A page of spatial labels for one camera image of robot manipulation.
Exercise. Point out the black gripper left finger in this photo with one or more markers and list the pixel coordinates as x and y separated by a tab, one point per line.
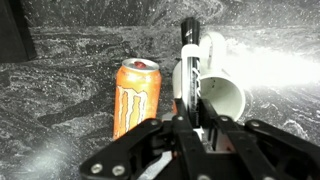
133	150

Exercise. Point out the orange energy drink can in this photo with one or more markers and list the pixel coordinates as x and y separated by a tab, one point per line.
136	100

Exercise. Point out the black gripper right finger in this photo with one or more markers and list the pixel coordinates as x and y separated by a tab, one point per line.
266	146

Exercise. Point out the white ceramic mug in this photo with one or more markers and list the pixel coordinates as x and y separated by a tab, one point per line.
223	96

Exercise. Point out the thick black white Expo marker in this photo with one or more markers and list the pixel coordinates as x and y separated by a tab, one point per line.
190	60

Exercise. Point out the black rectangular object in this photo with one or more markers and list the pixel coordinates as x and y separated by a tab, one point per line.
13	30

